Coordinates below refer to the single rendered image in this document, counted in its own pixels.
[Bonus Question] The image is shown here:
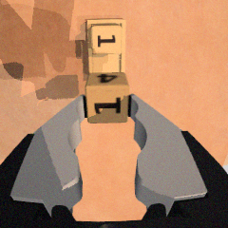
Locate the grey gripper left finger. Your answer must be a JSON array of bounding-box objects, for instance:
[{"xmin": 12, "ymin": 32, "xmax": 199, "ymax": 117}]
[{"xmin": 0, "ymin": 94, "xmax": 87, "ymax": 228}]

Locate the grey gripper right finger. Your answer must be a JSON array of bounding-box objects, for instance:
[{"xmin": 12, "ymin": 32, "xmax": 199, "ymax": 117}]
[{"xmin": 128, "ymin": 94, "xmax": 228, "ymax": 228}]

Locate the tan cube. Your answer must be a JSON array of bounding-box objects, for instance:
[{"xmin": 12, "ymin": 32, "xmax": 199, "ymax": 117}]
[
  {"xmin": 85, "ymin": 72, "xmax": 129, "ymax": 124},
  {"xmin": 91, "ymin": 24, "xmax": 122, "ymax": 54}
]

